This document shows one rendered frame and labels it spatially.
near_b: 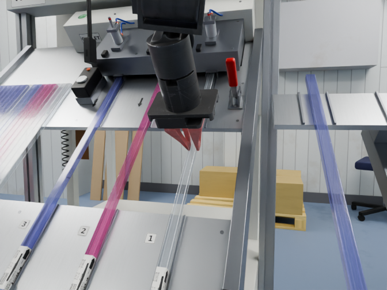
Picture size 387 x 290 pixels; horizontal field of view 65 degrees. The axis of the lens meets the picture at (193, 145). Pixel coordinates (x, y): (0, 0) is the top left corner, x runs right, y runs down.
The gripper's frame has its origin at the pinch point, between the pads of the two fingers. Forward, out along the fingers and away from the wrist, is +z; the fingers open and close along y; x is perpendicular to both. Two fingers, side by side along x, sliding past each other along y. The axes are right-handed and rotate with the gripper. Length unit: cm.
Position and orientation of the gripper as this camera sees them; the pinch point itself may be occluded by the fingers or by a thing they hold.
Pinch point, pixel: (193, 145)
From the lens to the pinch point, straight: 52.7
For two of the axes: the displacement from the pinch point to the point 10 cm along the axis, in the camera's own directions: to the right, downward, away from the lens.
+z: 1.8, 7.3, 6.6
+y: -9.6, -0.1, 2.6
